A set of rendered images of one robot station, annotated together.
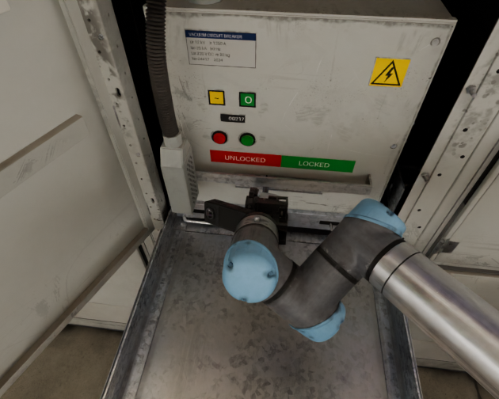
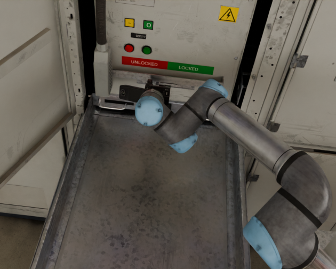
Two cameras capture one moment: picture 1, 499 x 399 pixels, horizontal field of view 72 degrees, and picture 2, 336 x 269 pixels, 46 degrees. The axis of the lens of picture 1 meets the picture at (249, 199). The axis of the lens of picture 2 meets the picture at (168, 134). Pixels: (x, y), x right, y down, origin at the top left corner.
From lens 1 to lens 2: 0.64 m
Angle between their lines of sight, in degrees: 5
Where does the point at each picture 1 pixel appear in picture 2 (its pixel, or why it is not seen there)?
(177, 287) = (95, 148)
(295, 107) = (176, 31)
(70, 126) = (44, 34)
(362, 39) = not seen: outside the picture
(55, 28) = not seen: outside the picture
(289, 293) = (168, 123)
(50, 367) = not seen: outside the picture
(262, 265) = (155, 105)
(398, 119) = (237, 41)
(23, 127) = (23, 33)
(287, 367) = (167, 192)
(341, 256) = (194, 105)
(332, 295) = (190, 125)
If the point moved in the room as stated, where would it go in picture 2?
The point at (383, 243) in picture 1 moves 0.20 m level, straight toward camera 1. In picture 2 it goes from (214, 97) to (175, 142)
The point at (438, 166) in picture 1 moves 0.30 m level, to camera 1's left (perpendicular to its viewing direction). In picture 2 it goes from (260, 70) to (169, 66)
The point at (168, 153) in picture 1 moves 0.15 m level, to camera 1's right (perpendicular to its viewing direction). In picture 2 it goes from (99, 55) to (146, 57)
